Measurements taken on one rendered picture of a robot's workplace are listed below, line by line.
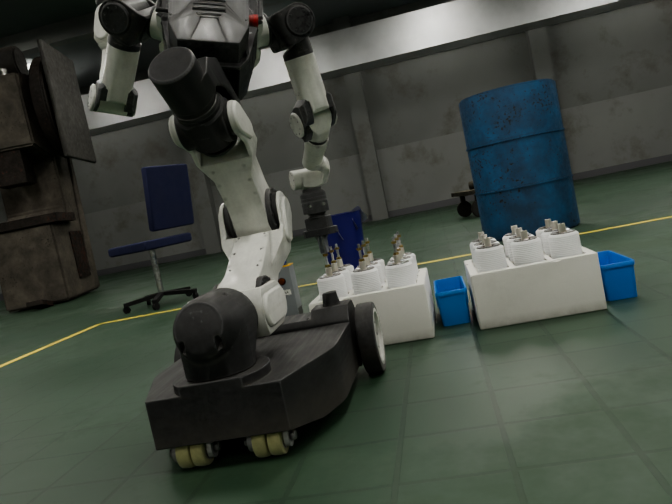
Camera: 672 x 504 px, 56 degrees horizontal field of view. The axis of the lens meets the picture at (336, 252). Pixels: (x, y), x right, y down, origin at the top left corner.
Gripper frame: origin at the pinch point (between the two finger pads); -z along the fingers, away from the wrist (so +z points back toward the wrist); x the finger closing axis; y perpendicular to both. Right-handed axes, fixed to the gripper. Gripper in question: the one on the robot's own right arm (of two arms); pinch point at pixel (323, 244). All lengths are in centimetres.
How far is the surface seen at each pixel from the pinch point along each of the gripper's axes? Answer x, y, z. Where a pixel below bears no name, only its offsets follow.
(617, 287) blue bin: -89, -21, -32
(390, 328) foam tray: -18.9, 4.0, -30.9
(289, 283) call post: 14.6, 2.2, -11.1
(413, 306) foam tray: -27.5, 2.3, -25.0
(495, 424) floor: -61, 76, -36
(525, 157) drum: -52, -239, 17
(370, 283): -14.4, 1.5, -15.6
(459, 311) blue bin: -38, -14, -32
